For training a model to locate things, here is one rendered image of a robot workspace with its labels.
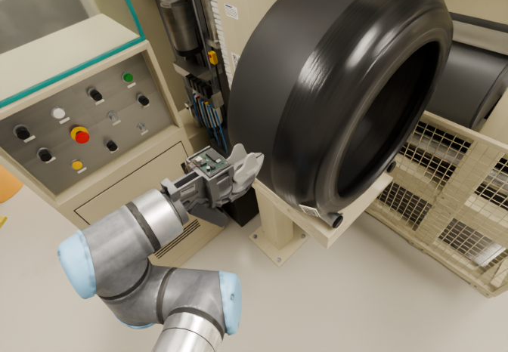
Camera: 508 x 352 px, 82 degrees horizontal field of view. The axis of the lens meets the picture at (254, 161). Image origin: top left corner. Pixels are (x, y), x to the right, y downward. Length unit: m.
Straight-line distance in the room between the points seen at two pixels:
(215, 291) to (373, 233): 1.54
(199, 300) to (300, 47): 0.45
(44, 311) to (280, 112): 1.95
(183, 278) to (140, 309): 0.08
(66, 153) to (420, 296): 1.74
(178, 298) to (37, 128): 0.77
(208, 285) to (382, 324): 1.36
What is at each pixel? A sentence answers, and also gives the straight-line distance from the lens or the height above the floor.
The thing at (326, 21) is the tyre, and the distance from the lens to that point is 0.58.
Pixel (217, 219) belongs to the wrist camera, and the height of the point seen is 1.19.
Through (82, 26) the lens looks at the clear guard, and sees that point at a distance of 1.02.
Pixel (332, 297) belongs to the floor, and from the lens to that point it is 1.76.
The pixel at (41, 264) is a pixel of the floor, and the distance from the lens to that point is 2.43.
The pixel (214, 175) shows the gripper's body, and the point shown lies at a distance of 0.49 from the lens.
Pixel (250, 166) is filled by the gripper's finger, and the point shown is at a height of 1.26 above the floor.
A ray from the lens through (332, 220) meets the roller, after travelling 0.89.
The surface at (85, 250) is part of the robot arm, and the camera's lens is 0.47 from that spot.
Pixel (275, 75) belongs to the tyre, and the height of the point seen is 1.38.
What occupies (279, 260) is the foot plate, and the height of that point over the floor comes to 0.02.
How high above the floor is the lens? 1.69
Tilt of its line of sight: 49 degrees down
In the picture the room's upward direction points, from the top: 10 degrees counter-clockwise
